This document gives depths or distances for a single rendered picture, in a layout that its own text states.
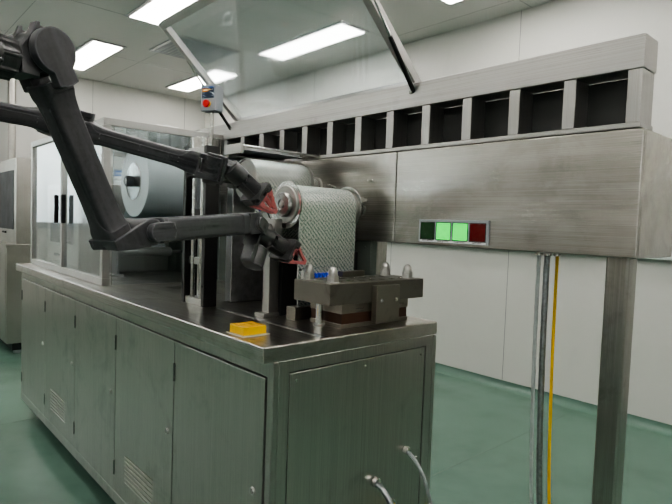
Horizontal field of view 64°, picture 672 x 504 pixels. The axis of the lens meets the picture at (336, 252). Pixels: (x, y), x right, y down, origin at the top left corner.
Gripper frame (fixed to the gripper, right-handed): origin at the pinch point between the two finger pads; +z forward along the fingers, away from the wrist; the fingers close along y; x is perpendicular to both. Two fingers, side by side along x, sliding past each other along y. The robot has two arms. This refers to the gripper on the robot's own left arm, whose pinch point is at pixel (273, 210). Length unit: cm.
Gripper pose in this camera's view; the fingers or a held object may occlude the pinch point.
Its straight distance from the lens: 168.3
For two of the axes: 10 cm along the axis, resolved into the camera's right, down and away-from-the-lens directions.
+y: 6.8, 0.1, -7.4
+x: 4.5, -8.0, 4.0
